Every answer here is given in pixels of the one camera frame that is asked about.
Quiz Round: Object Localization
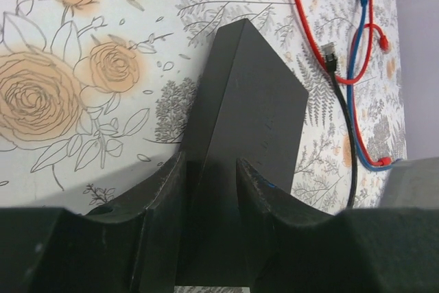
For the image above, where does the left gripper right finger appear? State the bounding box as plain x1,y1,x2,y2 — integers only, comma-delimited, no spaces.
236,159,438,292

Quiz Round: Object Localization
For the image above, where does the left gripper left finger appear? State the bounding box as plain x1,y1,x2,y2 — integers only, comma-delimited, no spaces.
1,152,186,292

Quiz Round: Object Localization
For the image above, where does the black network switch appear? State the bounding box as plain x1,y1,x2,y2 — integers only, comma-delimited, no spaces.
176,19,309,287

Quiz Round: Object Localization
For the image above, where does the black ethernet cable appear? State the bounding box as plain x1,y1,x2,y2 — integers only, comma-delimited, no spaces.
322,42,361,208

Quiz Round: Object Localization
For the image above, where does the floral tablecloth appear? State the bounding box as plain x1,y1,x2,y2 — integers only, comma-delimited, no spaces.
0,0,409,215

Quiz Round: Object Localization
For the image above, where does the red ethernet cable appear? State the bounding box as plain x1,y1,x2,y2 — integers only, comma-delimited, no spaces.
279,0,394,169

